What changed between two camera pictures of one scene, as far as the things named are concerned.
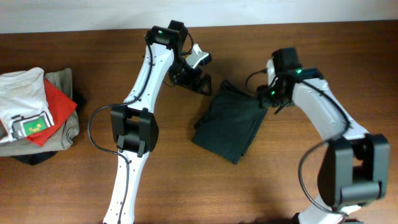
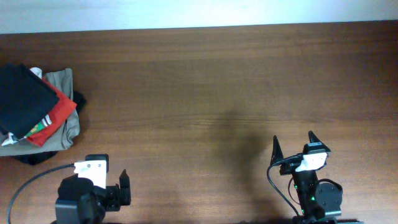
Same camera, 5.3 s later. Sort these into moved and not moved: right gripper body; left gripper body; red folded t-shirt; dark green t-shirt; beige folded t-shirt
Moved: dark green t-shirt; left gripper body; right gripper body
Not moved: beige folded t-shirt; red folded t-shirt
